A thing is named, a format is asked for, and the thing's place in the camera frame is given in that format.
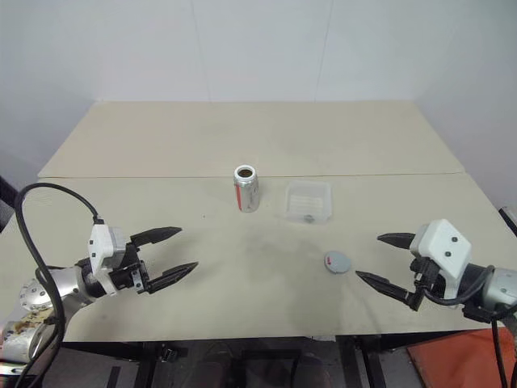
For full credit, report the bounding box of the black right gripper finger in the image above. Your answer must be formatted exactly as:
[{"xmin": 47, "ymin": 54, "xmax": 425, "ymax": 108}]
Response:
[
  {"xmin": 355, "ymin": 271, "xmax": 422, "ymax": 313},
  {"xmin": 376, "ymin": 231, "xmax": 415, "ymax": 251}
]

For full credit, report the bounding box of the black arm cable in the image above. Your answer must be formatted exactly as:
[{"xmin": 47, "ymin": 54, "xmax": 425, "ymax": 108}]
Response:
[
  {"xmin": 0, "ymin": 182, "xmax": 102, "ymax": 388},
  {"xmin": 418, "ymin": 264, "xmax": 517, "ymax": 388}
]

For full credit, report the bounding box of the black object at edge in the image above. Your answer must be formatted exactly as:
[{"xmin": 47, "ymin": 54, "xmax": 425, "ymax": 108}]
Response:
[{"xmin": 0, "ymin": 174, "xmax": 18, "ymax": 234}]

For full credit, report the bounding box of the black table frame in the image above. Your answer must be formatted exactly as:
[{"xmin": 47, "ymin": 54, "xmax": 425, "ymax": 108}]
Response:
[{"xmin": 60, "ymin": 334, "xmax": 409, "ymax": 388}]

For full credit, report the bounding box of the silver plastic bottle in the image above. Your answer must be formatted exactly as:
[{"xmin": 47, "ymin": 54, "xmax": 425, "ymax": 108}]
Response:
[{"xmin": 233, "ymin": 163, "xmax": 260, "ymax": 213}]

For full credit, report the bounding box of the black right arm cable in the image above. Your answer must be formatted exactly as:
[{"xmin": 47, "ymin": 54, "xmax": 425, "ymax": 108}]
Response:
[{"xmin": 418, "ymin": 264, "xmax": 517, "ymax": 388}]

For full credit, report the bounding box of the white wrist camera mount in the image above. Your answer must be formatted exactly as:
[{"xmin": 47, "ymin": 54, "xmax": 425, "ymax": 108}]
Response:
[
  {"xmin": 86, "ymin": 219, "xmax": 119, "ymax": 295},
  {"xmin": 409, "ymin": 218, "xmax": 473, "ymax": 301}
]

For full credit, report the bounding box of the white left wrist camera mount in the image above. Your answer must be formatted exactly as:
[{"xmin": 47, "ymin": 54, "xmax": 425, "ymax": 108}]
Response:
[{"xmin": 86, "ymin": 219, "xmax": 119, "ymax": 295}]

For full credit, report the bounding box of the orange mat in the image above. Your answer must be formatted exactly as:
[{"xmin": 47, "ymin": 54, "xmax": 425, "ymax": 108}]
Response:
[{"xmin": 406, "ymin": 326, "xmax": 517, "ymax": 388}]

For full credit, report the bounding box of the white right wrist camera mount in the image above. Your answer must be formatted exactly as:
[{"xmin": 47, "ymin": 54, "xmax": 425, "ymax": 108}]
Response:
[{"xmin": 409, "ymin": 218, "xmax": 473, "ymax": 301}]

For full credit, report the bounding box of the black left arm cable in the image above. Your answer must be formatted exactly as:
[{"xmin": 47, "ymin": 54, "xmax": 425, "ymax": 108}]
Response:
[{"xmin": 0, "ymin": 182, "xmax": 102, "ymax": 388}]

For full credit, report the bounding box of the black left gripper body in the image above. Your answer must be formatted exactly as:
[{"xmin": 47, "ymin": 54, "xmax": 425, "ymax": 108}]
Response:
[{"xmin": 107, "ymin": 241, "xmax": 149, "ymax": 294}]

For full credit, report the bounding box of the grey round lid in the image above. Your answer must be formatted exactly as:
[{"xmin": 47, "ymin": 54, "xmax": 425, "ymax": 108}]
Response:
[{"xmin": 323, "ymin": 250, "xmax": 353, "ymax": 276}]

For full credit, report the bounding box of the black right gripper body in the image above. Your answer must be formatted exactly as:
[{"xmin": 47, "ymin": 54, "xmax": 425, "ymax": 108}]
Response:
[{"xmin": 408, "ymin": 255, "xmax": 442, "ymax": 302}]

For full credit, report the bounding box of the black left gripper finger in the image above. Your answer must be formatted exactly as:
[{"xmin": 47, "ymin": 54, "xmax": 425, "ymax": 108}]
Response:
[
  {"xmin": 145, "ymin": 261, "xmax": 200, "ymax": 294},
  {"xmin": 129, "ymin": 226, "xmax": 183, "ymax": 248}
]

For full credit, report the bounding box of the clear plastic container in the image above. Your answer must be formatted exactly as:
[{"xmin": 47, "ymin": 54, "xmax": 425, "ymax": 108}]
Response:
[{"xmin": 284, "ymin": 181, "xmax": 334, "ymax": 226}]

